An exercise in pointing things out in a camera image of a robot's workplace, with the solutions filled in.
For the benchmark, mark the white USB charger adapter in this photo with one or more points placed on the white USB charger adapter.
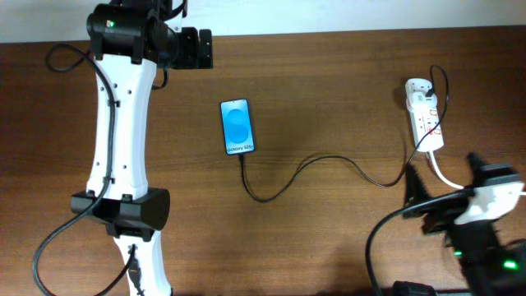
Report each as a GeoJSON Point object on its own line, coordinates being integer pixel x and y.
{"type": "Point", "coordinates": [420, 94]}

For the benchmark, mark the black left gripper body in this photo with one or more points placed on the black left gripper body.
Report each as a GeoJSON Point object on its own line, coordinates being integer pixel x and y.
{"type": "Point", "coordinates": [186, 55]}

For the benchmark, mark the white power strip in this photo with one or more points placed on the white power strip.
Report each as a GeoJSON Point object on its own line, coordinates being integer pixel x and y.
{"type": "Point", "coordinates": [427, 133]}

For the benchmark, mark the blue Galaxy smartphone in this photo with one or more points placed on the blue Galaxy smartphone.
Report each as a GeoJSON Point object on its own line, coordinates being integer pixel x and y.
{"type": "Point", "coordinates": [237, 127]}

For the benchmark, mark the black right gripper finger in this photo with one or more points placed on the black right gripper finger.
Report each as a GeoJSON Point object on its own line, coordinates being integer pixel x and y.
{"type": "Point", "coordinates": [415, 193]}
{"type": "Point", "coordinates": [480, 169]}

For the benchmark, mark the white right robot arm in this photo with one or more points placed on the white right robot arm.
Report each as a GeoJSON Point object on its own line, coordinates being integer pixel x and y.
{"type": "Point", "coordinates": [489, 267]}

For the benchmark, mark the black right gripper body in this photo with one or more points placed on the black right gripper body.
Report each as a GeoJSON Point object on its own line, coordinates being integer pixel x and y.
{"type": "Point", "coordinates": [474, 236]}

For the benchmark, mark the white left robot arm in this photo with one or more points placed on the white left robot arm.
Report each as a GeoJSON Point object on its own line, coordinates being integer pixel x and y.
{"type": "Point", "coordinates": [131, 41]}

